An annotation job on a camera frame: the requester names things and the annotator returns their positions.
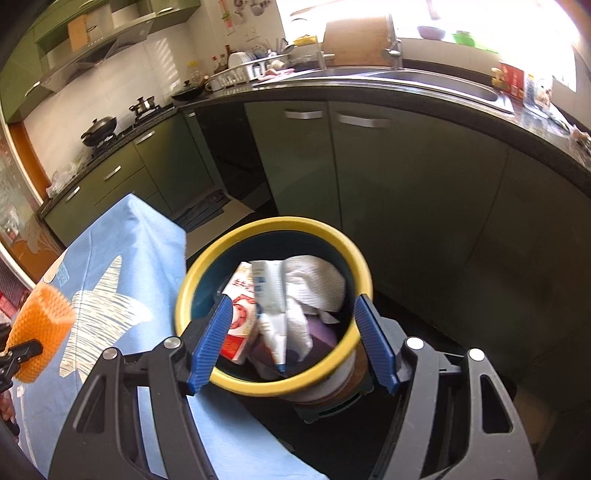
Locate yellow rimmed trash bin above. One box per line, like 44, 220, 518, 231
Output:
174, 216, 374, 423

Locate steel faucet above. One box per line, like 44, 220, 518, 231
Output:
385, 14, 404, 70

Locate red packet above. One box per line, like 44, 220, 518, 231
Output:
499, 62, 527, 97

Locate small steel pot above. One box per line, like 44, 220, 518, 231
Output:
129, 95, 157, 116

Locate red and white carton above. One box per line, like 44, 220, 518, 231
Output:
217, 262, 259, 365

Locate green upper cabinets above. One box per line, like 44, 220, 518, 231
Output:
0, 0, 204, 123

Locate black pan with glass lid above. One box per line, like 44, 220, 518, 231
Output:
171, 79, 206, 102

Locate green lower cabinets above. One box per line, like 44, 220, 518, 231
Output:
39, 99, 591, 370

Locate striped floor mat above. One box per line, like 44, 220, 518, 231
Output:
173, 189, 254, 232

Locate wooden cutting board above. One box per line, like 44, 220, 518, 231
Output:
323, 16, 398, 68

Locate group of condiment bottles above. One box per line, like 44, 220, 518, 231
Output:
210, 44, 234, 75

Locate clear plastic bags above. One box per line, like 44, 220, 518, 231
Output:
46, 159, 90, 195

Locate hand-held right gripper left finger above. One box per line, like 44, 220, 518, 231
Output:
48, 294, 234, 480

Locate steel range hood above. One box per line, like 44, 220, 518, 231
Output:
39, 21, 155, 90

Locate hanging kitchen utensils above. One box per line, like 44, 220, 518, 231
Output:
217, 0, 278, 28

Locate black kitchen countertop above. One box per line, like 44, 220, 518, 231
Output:
39, 69, 591, 185

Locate white paper towel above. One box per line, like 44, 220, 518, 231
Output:
281, 255, 347, 363

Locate steel sink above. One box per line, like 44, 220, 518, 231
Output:
254, 65, 515, 114

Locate black wok with lid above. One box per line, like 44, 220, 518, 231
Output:
81, 115, 118, 144

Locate blue patterned tablecloth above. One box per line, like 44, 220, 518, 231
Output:
9, 191, 324, 480

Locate white snack wrapper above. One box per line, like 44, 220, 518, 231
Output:
256, 310, 301, 372
252, 261, 288, 319

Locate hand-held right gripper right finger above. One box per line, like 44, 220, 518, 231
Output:
355, 294, 539, 480

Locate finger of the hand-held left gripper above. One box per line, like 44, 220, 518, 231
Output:
0, 339, 43, 393

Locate green cabinets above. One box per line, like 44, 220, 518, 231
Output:
0, 0, 204, 123
39, 99, 591, 370

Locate white dish rack with plates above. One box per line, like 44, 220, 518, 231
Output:
205, 48, 291, 90

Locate black gas stove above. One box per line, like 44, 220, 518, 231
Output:
90, 104, 176, 153

